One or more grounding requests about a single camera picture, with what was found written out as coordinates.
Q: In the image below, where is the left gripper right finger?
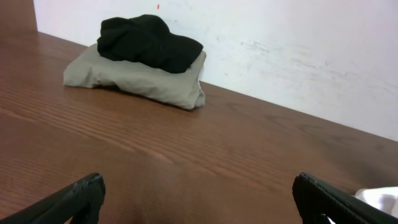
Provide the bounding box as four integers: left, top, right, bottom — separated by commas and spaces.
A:
292, 172, 397, 224

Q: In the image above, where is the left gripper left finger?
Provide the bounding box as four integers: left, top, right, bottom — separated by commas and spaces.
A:
1, 173, 106, 224

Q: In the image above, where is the white t-shirt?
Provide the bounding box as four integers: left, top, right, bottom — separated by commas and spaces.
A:
322, 187, 397, 224

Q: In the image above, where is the folded khaki garment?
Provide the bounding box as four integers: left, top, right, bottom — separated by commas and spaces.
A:
63, 44, 206, 110

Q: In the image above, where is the folded black garment on stack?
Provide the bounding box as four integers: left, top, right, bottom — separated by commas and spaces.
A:
97, 14, 203, 73

